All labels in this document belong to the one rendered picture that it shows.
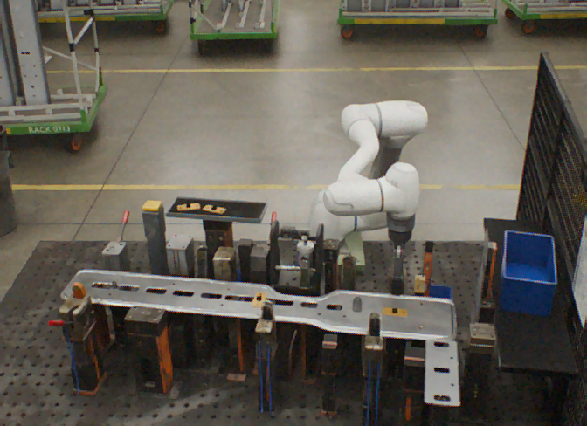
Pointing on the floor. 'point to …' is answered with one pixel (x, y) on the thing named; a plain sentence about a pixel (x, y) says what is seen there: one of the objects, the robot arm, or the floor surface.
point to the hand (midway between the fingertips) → (397, 279)
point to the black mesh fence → (542, 400)
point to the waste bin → (9, 219)
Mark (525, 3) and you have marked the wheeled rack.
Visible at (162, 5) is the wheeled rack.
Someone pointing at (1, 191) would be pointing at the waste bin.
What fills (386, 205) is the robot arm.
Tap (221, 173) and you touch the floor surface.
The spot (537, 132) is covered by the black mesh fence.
